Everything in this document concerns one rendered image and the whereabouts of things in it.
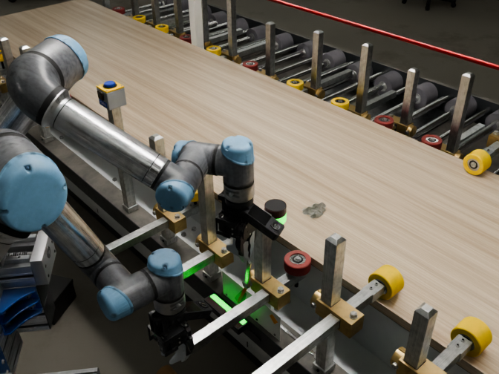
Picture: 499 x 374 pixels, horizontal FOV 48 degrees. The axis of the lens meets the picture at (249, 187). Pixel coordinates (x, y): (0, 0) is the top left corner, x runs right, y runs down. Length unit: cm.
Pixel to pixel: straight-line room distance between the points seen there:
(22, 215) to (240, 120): 154
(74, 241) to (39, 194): 30
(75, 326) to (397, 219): 162
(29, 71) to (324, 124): 138
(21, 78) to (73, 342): 169
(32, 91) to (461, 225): 130
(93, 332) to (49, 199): 183
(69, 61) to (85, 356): 162
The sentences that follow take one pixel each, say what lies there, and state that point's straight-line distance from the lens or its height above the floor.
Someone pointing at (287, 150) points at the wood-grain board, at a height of 90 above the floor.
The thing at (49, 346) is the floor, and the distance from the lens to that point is 276.
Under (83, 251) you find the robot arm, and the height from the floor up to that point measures 121.
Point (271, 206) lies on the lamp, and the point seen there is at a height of 111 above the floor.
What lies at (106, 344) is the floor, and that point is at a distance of 269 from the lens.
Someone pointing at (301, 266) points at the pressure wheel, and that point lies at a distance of 162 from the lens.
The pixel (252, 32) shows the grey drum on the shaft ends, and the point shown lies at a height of 84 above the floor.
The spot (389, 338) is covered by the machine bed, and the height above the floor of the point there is 73.
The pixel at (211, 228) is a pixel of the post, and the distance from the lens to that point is 174.
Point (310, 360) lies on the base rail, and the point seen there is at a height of 70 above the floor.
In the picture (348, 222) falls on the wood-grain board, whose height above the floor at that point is 90.
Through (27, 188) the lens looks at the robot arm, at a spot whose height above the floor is 151.
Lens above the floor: 200
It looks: 35 degrees down
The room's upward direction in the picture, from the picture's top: 1 degrees counter-clockwise
